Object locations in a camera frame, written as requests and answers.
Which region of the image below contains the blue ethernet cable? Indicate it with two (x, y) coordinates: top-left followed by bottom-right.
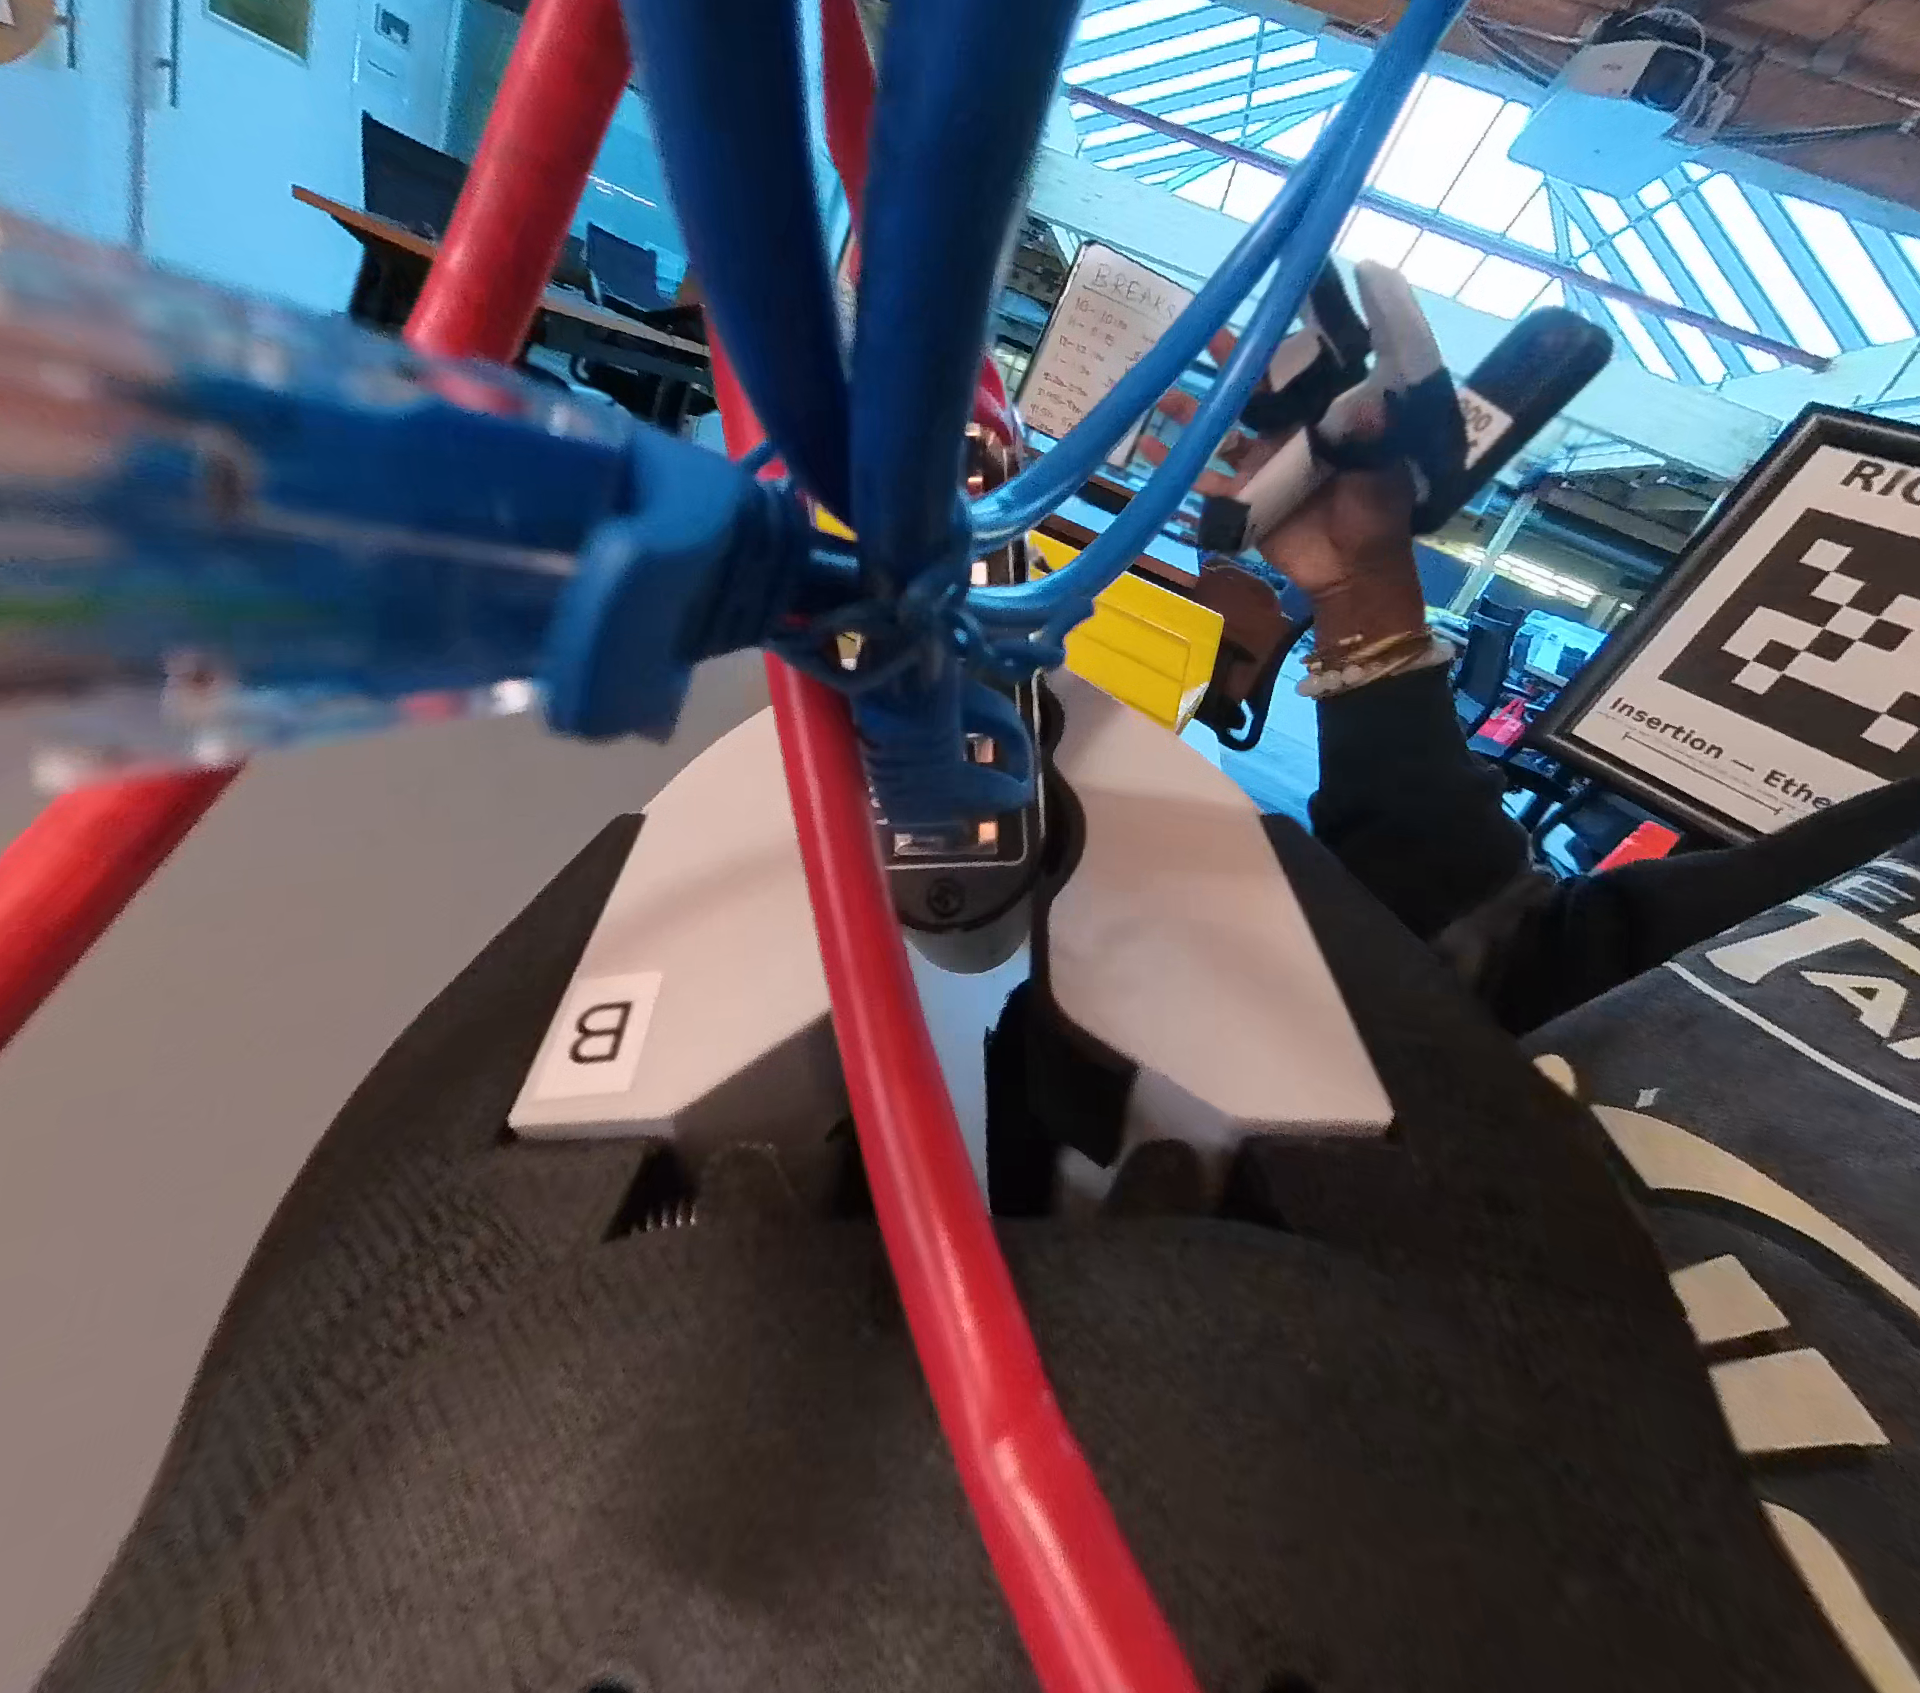
(0, 0), (1626, 859)

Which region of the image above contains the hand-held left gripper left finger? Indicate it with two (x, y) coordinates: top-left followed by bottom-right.
(509, 707), (859, 1143)

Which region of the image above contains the black ethernet adapter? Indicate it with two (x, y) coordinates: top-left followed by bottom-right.
(875, 539), (1055, 975)

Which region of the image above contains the white ceiling unit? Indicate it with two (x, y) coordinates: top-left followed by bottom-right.
(1505, 35), (1722, 191)

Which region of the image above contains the framed marker sign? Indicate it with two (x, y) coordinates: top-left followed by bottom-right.
(1530, 403), (1920, 849)

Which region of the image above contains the handwritten whiteboard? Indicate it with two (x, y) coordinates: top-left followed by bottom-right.
(1019, 240), (1206, 452)

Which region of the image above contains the person's right forearm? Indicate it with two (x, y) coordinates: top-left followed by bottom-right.
(1304, 659), (1920, 1039)

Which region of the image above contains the red ethernet cable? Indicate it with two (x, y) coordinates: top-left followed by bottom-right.
(0, 0), (1206, 1693)

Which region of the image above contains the large yellow plastic bin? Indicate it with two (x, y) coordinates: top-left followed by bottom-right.
(1026, 530), (1225, 737)

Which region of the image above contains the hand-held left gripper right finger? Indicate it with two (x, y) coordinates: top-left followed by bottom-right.
(1041, 672), (1400, 1140)

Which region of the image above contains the wooden office desk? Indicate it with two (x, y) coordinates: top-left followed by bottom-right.
(292, 185), (715, 422)

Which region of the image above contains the person's right hand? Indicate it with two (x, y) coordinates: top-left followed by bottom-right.
(1256, 462), (1451, 696)

